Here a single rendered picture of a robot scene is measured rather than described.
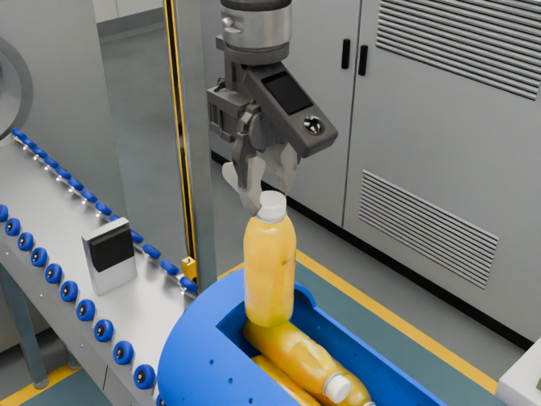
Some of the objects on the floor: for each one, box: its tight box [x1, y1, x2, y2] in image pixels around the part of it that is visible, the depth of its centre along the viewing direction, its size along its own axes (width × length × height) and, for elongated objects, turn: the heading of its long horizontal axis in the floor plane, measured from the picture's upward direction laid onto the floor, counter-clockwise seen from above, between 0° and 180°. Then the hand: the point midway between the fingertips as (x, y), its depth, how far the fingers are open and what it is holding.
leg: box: [0, 263, 50, 390], centre depth 211 cm, size 6×6×63 cm
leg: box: [61, 340, 82, 370], centre depth 219 cm, size 6×6×63 cm
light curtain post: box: [162, 0, 217, 296], centre depth 169 cm, size 6×6×170 cm
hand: (270, 203), depth 76 cm, fingers closed on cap, 4 cm apart
